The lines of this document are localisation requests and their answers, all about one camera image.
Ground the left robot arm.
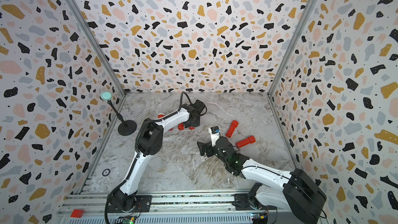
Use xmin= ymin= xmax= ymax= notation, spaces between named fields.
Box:
xmin=105 ymin=100 xmax=207 ymax=213

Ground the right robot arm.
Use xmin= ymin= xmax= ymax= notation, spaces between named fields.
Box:
xmin=197 ymin=136 xmax=327 ymax=224

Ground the microphone stand green head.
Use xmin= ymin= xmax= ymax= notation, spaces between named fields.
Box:
xmin=100 ymin=91 xmax=137 ymax=136

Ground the round marker sticker left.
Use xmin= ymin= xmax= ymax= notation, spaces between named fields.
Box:
xmin=102 ymin=169 xmax=110 ymax=177

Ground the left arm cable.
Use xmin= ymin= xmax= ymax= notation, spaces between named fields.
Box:
xmin=177 ymin=91 xmax=195 ymax=113

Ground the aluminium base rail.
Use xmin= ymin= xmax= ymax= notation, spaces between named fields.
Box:
xmin=55 ymin=189 xmax=327 ymax=224

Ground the red block on rail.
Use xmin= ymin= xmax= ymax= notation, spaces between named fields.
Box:
xmin=70 ymin=209 xmax=85 ymax=218

